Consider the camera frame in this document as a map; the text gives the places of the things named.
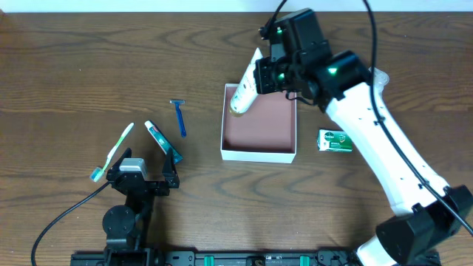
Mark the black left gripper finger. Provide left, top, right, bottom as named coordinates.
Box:
left=109, top=148, right=132, bottom=174
left=162, top=148, right=178, bottom=181

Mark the green white toothpaste tube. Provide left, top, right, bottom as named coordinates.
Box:
left=144, top=120, right=183, bottom=164

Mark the white Pantene tube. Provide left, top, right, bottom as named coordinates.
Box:
left=229, top=48, right=263, bottom=117

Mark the blue disposable razor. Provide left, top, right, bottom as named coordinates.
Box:
left=170, top=99, right=187, bottom=138

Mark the green Dettol soap box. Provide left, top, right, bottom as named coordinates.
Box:
left=317, top=129, right=353, bottom=152

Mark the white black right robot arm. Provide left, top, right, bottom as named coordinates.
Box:
left=254, top=50, right=472, bottom=265

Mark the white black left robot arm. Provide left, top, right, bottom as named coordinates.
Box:
left=102, top=148, right=180, bottom=265

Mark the green white toothbrush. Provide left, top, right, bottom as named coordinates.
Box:
left=89, top=123, right=135, bottom=183

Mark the white box pink interior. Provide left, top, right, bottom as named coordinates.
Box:
left=220, top=83, right=297, bottom=164

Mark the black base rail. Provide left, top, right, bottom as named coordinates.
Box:
left=69, top=249, right=441, bottom=266

